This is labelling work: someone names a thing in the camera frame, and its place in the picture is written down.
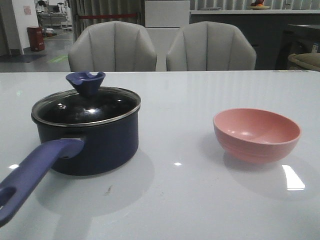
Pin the glass lid with blue knob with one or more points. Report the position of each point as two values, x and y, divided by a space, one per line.
87 104

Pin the pink bowl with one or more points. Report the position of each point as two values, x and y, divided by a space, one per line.
255 135

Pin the dark blue saucepan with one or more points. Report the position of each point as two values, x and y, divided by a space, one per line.
77 151

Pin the right beige upholstered chair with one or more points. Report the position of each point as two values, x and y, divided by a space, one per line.
210 46

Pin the beige upholstered chair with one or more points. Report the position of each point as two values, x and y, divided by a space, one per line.
210 46
114 46

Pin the left beige upholstered chair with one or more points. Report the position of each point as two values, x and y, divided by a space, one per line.
114 46

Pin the white refrigerator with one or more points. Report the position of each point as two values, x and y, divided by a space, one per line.
162 20

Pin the red barrier belt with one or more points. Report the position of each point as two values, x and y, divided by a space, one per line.
108 16

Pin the dark kitchen counter cabinet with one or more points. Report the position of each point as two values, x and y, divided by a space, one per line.
262 28

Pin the grey pleated curtain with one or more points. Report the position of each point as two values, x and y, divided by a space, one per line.
89 12

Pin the fruit plate on counter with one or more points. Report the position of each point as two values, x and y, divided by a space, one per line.
258 5

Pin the tan cushion seat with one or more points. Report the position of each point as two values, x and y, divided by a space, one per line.
304 61

